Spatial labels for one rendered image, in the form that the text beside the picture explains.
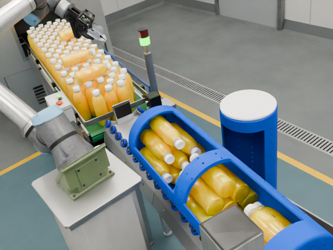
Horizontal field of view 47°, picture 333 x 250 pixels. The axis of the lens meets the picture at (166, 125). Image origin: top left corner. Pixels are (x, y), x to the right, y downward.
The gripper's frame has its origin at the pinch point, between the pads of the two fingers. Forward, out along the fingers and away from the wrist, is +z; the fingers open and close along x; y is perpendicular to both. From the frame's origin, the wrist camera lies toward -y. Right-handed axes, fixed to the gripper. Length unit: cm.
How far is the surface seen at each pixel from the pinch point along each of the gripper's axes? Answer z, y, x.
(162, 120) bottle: 41, 13, -26
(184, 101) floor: 77, -179, 120
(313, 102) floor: 172, -103, 152
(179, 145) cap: 51, 21, -35
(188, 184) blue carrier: 57, 36, -54
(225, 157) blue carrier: 63, 42, -40
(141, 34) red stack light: 10, -39, 46
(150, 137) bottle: 41, 9, -33
